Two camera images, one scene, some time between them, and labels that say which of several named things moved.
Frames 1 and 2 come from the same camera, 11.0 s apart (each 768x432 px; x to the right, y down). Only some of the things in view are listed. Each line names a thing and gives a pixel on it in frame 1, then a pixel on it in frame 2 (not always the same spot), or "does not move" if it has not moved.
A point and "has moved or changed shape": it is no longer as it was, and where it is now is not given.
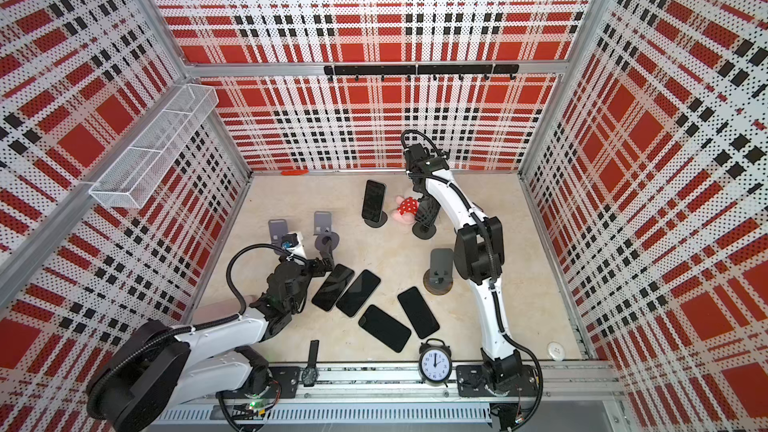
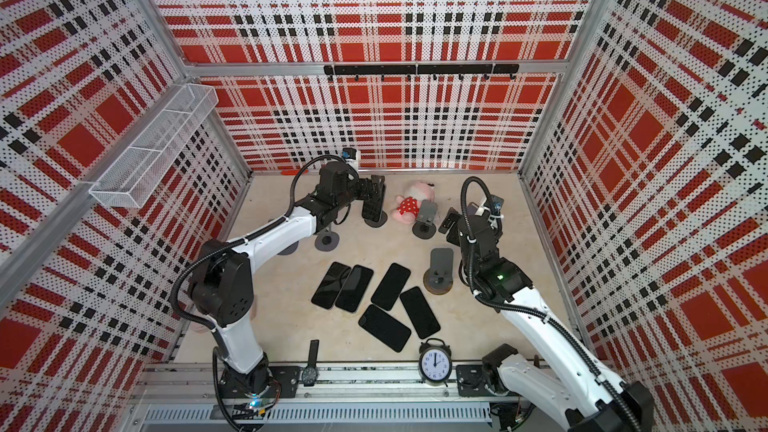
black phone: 385,328 does not move
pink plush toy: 406,210 does not move
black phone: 333,287 does not move
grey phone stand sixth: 438,280 does not move
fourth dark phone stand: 424,232 does not move
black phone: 427,210 → 391,286
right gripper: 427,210 → 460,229
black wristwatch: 310,373 does not move
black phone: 418,312 does not move
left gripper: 320,269 → 375,186
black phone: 358,293 has moved or changed shape
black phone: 373,201 does not move
